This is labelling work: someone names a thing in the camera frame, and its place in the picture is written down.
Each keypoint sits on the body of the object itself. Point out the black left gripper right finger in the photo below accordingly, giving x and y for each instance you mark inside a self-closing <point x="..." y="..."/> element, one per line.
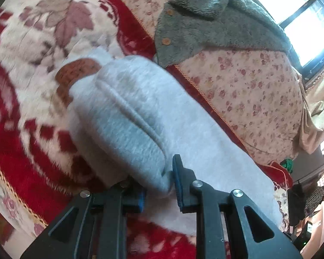
<point x="228" y="223"/>

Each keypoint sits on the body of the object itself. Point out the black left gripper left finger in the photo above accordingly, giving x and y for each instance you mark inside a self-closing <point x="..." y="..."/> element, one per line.
<point x="91" y="225"/>

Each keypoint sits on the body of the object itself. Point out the light grey sweatpants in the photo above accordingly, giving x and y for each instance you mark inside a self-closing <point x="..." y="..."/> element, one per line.
<point x="129" y="117"/>

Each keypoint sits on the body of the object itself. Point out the green fabric item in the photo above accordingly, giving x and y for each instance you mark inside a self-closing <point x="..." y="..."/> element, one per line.
<point x="288" y="164"/>

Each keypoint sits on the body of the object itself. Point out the pink floral quilt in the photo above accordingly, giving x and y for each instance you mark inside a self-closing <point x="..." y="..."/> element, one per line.
<point x="257" y="93"/>

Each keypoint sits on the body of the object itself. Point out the red floral plush blanket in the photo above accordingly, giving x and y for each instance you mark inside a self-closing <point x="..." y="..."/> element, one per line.
<point x="40" y="167"/>

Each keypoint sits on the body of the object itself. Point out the grey fleece garment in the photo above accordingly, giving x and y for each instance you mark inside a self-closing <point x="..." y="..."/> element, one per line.
<point x="187" y="27"/>

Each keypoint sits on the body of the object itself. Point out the window with dark frame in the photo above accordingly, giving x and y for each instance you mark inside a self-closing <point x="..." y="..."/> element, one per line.
<point x="303" y="22"/>

